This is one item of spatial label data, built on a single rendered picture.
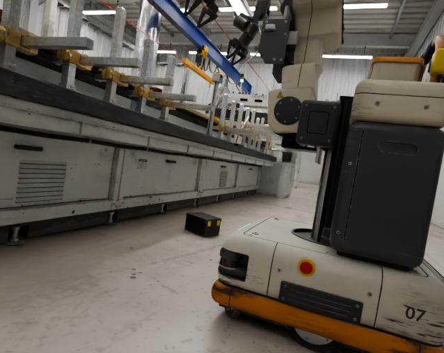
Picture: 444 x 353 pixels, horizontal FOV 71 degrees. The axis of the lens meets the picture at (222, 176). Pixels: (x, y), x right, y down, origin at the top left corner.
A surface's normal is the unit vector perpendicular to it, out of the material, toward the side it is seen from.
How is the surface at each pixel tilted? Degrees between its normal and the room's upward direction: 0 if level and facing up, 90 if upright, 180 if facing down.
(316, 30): 90
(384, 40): 90
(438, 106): 90
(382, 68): 92
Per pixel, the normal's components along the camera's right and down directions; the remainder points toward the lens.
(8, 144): 0.93, 0.16
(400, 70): -0.35, 0.04
